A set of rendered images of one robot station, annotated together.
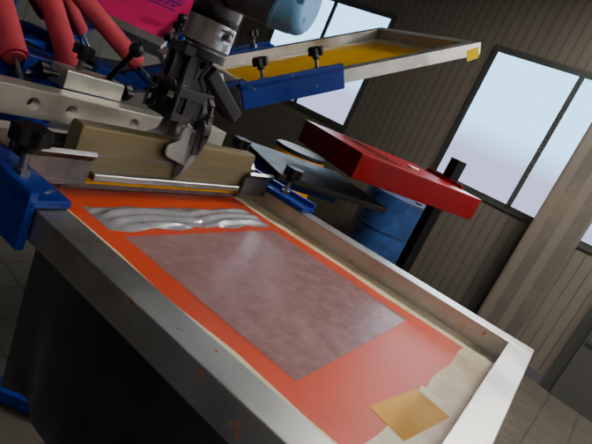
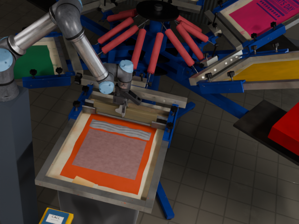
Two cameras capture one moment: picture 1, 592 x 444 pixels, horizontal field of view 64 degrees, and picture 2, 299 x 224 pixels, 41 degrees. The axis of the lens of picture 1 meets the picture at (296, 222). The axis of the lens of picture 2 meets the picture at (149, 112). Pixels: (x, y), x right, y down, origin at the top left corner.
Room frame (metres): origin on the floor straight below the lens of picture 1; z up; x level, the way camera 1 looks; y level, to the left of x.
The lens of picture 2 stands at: (0.20, -1.50, 2.52)
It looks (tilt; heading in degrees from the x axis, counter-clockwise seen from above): 39 degrees down; 67
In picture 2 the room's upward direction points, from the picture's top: 9 degrees clockwise
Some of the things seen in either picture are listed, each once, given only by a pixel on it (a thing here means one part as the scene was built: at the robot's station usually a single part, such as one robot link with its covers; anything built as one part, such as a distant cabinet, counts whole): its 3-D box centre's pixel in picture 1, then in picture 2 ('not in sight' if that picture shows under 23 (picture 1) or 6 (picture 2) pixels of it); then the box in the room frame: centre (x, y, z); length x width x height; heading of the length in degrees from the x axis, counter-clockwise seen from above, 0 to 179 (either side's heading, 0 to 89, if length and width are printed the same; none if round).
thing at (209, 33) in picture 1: (210, 36); (124, 83); (0.76, 0.24, 1.23); 0.08 x 0.08 x 0.05
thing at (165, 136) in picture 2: (254, 188); (170, 126); (1.04, 0.12, 0.98); 0.30 x 0.05 x 0.07; 61
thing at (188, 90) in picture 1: (188, 85); (122, 94); (0.76, 0.25, 1.15); 0.09 x 0.08 x 0.12; 151
